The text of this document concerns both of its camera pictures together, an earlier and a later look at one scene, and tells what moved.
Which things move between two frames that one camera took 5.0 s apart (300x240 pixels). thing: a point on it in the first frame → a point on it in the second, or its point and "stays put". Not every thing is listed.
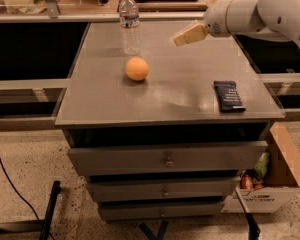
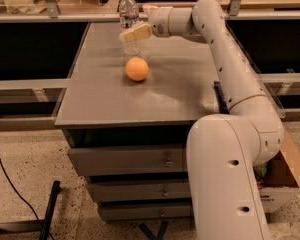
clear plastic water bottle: x=129 y=23 stays put
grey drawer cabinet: x=173 y=145 stays put
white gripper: x=215 y=23 → x=159 y=21
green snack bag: x=262 y=164 stays put
